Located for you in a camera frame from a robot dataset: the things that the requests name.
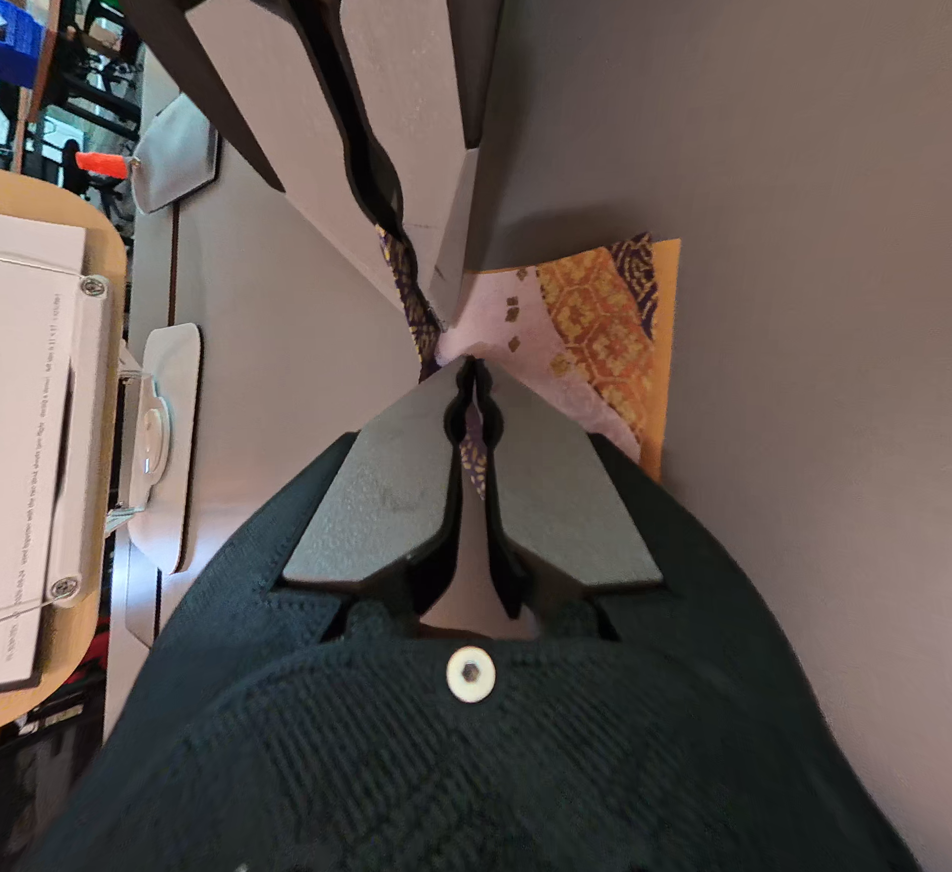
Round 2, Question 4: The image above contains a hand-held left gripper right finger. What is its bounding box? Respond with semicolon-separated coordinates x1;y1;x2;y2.
475;359;664;619

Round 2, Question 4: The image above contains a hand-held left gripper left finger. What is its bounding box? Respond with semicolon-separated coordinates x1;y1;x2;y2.
283;357;476;614

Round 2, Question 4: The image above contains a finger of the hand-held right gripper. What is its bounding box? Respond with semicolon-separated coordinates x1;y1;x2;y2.
184;0;441;329
338;0;482;328

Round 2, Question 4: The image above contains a patterned origami paper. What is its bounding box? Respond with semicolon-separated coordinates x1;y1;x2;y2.
375;225;682;503

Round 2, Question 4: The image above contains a blue plastic crate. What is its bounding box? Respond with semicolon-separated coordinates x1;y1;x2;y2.
0;0;47;91

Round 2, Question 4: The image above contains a round wooden board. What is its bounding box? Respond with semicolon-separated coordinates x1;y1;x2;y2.
0;169;129;730

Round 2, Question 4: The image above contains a white clip device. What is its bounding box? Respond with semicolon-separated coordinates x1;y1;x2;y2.
106;357;174;535

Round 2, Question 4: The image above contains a white box with screws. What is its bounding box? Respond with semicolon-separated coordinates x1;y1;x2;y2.
0;214;114;695

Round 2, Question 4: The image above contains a grey plate with orange handle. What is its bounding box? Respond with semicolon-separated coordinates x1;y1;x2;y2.
128;93;222;216

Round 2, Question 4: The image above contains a black metal frame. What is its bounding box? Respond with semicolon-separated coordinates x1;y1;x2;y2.
30;0;144;144

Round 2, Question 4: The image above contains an orange strap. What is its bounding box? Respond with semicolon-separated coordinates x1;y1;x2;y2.
74;151;141;181

